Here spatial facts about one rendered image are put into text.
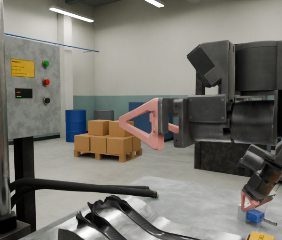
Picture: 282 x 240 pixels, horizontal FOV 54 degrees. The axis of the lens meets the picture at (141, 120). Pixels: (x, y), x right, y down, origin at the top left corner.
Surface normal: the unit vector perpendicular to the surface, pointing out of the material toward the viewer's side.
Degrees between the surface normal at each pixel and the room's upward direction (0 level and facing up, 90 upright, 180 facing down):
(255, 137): 124
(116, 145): 90
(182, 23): 90
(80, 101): 90
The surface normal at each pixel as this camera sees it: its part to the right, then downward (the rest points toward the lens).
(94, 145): -0.47, 0.07
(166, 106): 0.87, 0.02
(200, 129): -0.47, 0.37
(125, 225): 0.40, -0.86
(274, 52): 0.22, 0.07
